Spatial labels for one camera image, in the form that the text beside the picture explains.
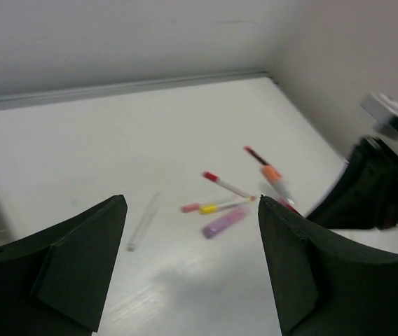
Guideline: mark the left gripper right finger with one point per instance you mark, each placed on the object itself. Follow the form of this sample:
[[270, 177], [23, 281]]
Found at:
[[324, 283]]

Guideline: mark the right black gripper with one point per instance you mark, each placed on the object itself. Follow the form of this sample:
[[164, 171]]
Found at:
[[371, 192]]

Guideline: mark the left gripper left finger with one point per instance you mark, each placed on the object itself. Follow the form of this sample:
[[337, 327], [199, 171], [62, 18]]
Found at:
[[55, 282]]

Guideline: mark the orange capped white marker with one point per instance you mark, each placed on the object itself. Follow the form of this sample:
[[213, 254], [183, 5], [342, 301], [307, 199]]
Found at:
[[274, 178]]

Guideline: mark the purple highlighter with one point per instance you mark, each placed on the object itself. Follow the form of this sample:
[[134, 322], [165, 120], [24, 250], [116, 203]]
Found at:
[[222, 223]]

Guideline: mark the dark red pen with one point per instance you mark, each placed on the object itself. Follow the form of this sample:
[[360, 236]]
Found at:
[[256, 156]]

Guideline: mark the pink clear pen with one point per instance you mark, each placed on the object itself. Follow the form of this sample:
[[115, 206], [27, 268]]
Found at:
[[288, 206]]

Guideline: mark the white pen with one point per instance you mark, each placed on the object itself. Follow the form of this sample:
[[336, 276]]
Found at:
[[144, 223]]

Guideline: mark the yellow capped white marker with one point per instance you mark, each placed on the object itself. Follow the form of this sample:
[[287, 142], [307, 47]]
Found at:
[[214, 208]]

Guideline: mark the red capped white marker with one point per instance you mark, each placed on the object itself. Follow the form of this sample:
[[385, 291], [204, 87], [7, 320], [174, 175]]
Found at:
[[237, 191]]

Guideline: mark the pink yellow marker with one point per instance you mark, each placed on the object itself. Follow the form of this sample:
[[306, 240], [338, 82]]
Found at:
[[198, 205]]

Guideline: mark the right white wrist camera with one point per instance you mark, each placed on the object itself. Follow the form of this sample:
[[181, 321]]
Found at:
[[384, 110]]

